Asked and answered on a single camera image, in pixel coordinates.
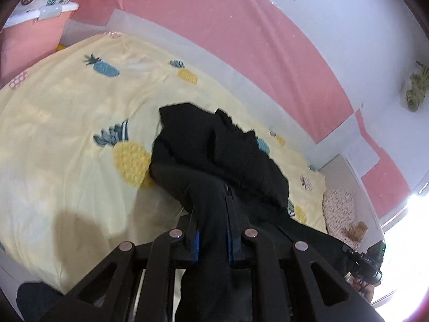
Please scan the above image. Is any black long coat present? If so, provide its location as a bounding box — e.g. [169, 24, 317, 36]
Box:
[150, 103, 352, 321]

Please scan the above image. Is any person right hand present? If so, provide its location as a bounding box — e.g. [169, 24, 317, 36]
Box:
[347, 275, 375, 304]

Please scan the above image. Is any speckled floral pillow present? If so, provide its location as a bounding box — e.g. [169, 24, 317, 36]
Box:
[322, 189, 368, 251]

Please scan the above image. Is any grey bed headboard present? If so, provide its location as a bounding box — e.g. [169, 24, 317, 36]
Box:
[319, 155, 384, 251]

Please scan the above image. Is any yellow pineapple print bed quilt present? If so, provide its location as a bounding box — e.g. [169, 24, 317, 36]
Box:
[1, 33, 327, 292]

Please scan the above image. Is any green hanging cloth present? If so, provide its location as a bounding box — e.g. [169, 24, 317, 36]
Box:
[405, 61, 429, 112]

